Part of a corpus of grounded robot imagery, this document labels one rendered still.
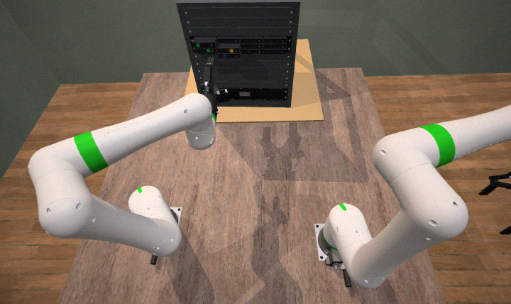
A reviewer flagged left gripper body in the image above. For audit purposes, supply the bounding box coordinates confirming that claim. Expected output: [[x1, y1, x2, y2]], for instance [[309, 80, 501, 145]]
[[203, 87, 217, 105]]

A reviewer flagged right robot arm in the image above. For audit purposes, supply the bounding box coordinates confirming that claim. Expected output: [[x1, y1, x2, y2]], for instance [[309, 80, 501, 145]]
[[318, 105, 511, 289]]

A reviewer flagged dark grey rack frame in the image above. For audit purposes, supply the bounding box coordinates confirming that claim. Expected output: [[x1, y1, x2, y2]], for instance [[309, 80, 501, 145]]
[[176, 0, 300, 108]]

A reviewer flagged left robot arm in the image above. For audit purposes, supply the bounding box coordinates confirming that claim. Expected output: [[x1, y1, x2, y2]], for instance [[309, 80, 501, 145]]
[[28, 93, 219, 265]]

